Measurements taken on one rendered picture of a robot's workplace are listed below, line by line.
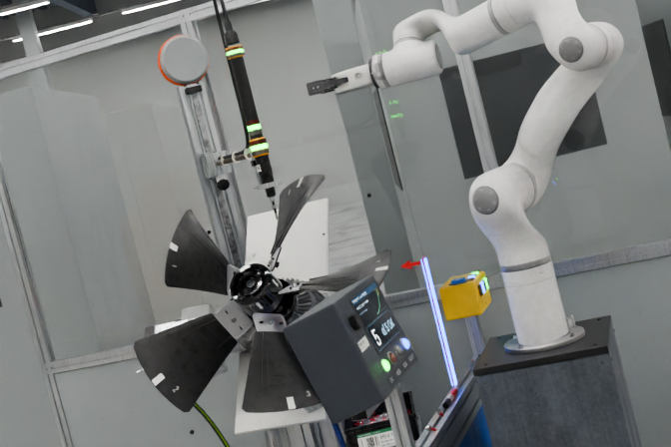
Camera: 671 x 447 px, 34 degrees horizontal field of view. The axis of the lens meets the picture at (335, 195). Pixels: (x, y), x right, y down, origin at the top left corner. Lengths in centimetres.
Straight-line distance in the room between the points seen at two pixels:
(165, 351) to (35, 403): 210
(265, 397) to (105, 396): 140
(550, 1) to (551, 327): 74
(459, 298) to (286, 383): 55
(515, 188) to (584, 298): 95
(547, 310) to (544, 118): 44
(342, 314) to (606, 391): 80
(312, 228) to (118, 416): 117
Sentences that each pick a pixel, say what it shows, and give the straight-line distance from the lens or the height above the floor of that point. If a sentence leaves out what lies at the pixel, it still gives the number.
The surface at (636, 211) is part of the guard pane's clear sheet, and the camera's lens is 331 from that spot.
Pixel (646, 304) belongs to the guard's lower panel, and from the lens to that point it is 335.
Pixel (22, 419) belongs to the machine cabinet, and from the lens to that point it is 492.
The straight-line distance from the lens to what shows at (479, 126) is 332.
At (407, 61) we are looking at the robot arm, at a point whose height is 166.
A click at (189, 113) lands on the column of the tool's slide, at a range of 343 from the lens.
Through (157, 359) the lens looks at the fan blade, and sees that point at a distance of 284.
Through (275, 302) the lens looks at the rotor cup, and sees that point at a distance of 277.
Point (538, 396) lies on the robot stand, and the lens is 249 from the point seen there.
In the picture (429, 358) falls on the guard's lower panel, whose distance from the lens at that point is 347.
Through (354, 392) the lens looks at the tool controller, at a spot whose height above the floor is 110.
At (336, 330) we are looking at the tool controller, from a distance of 187.
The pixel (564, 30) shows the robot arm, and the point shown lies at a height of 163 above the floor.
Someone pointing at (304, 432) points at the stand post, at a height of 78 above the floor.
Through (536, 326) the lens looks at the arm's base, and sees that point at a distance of 254.
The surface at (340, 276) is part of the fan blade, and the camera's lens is 270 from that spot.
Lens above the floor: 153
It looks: 3 degrees down
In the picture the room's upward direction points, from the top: 14 degrees counter-clockwise
